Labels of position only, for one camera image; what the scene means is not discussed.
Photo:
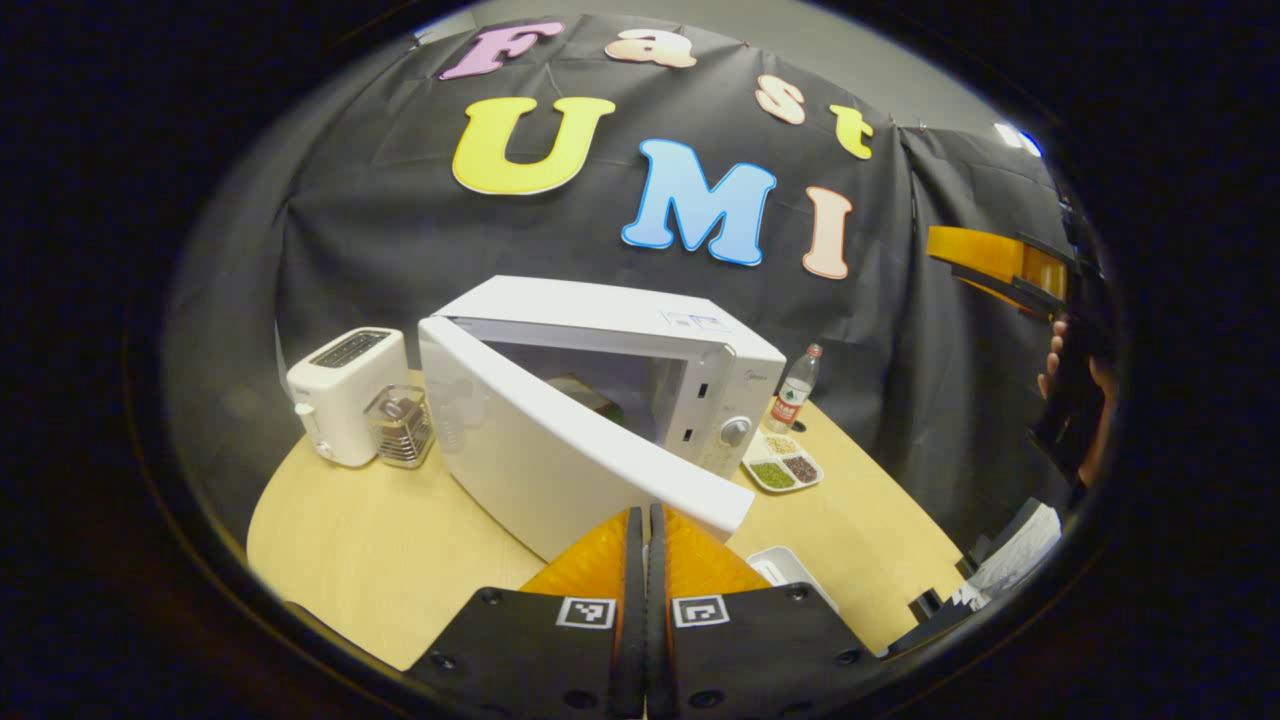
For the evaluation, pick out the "white rectangular tray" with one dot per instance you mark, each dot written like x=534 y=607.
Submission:
x=790 y=570

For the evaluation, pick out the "white crumpled sheet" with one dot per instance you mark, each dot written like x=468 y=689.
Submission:
x=1020 y=550

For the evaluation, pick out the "clear plastic water bottle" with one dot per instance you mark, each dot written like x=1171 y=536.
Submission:
x=792 y=400

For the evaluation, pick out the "wooden spoon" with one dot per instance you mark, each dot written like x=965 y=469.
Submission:
x=400 y=407

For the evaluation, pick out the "white microwave oven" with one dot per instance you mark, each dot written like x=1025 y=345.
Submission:
x=540 y=460

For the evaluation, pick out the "white divided seasoning dish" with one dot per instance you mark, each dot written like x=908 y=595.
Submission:
x=775 y=473

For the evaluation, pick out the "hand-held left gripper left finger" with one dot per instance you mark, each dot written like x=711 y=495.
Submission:
x=630 y=650

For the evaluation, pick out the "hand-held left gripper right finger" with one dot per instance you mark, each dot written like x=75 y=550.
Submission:
x=660 y=650

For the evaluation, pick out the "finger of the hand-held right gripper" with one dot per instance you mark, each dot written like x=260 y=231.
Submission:
x=975 y=248
x=1030 y=298

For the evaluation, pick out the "white toaster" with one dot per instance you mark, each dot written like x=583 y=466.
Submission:
x=340 y=400

